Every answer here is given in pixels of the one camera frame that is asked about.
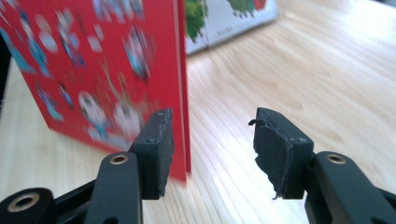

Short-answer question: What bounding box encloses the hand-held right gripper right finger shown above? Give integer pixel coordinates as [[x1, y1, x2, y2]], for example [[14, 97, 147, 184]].
[[247, 106, 396, 224]]

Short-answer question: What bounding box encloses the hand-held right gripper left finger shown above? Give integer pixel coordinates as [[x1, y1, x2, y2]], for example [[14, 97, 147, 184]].
[[83, 107, 175, 224]]

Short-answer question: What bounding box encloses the red picture book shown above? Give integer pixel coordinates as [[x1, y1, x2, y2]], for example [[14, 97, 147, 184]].
[[0, 0, 191, 185]]

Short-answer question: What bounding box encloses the white caterpillar picture book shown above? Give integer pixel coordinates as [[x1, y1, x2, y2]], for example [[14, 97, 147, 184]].
[[183, 0, 279, 57]]

